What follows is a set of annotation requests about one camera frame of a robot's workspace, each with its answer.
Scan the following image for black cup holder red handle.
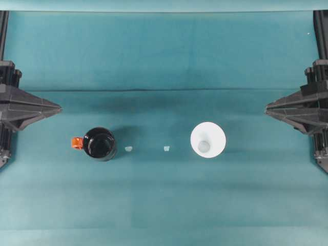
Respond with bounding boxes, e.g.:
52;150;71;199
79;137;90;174
71;127;118;162

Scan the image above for black frame post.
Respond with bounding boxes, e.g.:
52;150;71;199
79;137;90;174
0;10;10;62
313;10;328;62

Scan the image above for blue-green table cloth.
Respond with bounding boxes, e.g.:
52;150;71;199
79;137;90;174
0;10;328;246

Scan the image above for white paper cup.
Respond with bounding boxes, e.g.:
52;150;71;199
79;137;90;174
190;121;227;159

